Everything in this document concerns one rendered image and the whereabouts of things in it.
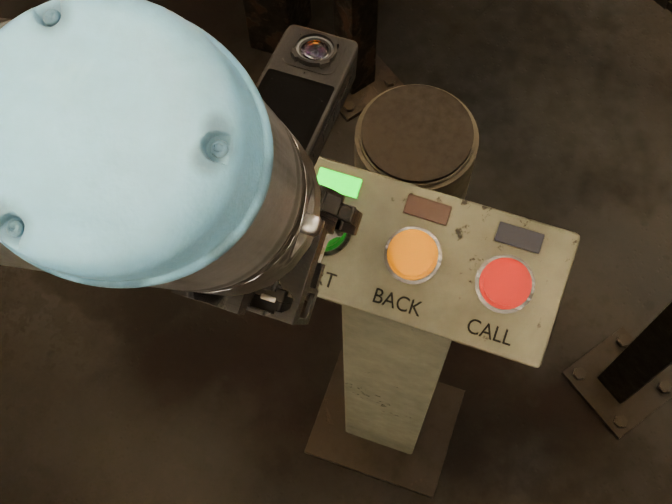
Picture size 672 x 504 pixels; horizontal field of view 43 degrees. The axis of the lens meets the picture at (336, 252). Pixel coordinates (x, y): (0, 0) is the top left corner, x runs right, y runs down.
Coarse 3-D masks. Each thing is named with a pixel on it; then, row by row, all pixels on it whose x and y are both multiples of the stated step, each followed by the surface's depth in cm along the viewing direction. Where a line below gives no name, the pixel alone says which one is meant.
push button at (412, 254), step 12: (396, 240) 66; (408, 240) 66; (420, 240) 66; (432, 240) 66; (396, 252) 66; (408, 252) 66; (420, 252) 66; (432, 252) 66; (396, 264) 66; (408, 264) 66; (420, 264) 66; (432, 264) 66; (408, 276) 66; (420, 276) 66
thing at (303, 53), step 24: (288, 48) 49; (312, 48) 48; (336, 48) 48; (264, 72) 48; (288, 72) 48; (312, 72) 48; (336, 72) 48; (264, 96) 47; (288, 96) 47; (312, 96) 47; (336, 96) 47; (288, 120) 46; (312, 120) 46; (312, 144) 45
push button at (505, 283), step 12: (492, 264) 66; (504, 264) 65; (516, 264) 65; (480, 276) 66; (492, 276) 65; (504, 276) 65; (516, 276) 65; (528, 276) 65; (480, 288) 66; (492, 288) 65; (504, 288) 65; (516, 288) 65; (528, 288) 65; (492, 300) 65; (504, 300) 65; (516, 300) 65
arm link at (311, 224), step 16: (304, 160) 38; (320, 192) 41; (304, 208) 37; (304, 224) 37; (320, 224) 38; (304, 240) 39; (288, 256) 38; (272, 272) 38; (240, 288) 38; (256, 288) 40
